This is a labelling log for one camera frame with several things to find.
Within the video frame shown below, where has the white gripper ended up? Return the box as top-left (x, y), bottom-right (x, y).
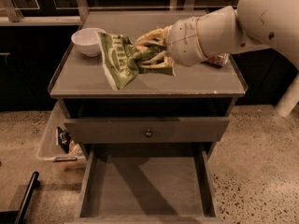
top-left (135, 17), bottom-right (207, 76)

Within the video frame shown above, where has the green jalapeno chip bag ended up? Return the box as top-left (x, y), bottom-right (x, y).
top-left (98, 33), bottom-right (167, 90)

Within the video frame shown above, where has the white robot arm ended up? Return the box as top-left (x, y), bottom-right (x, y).
top-left (135, 0), bottom-right (299, 69)

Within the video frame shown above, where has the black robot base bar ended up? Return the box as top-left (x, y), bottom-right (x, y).
top-left (0, 171), bottom-right (40, 224)

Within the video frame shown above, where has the round metal drawer knob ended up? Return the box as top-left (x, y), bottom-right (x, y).
top-left (145, 129), bottom-right (153, 137)

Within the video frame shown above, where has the grey drawer cabinet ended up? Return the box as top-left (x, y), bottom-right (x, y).
top-left (48, 10), bottom-right (249, 224)

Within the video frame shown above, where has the closed grey top drawer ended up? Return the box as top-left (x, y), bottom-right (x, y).
top-left (64, 117), bottom-right (229, 144)

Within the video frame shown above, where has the dark blue snack bag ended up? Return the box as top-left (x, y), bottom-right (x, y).
top-left (56, 127), bottom-right (71, 153)

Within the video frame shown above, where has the tan snack bag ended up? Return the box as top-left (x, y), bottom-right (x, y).
top-left (69, 141), bottom-right (83, 156)

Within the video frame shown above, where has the open grey middle drawer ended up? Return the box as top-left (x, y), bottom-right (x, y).
top-left (75, 144), bottom-right (221, 224)

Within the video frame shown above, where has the red soda can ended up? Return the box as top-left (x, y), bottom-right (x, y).
top-left (206, 53), bottom-right (229, 67)

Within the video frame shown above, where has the white ceramic bowl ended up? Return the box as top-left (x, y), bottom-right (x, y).
top-left (71, 28), bottom-right (105, 57)

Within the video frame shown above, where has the clear plastic storage bin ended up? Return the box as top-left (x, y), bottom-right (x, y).
top-left (37, 103), bottom-right (85, 162)

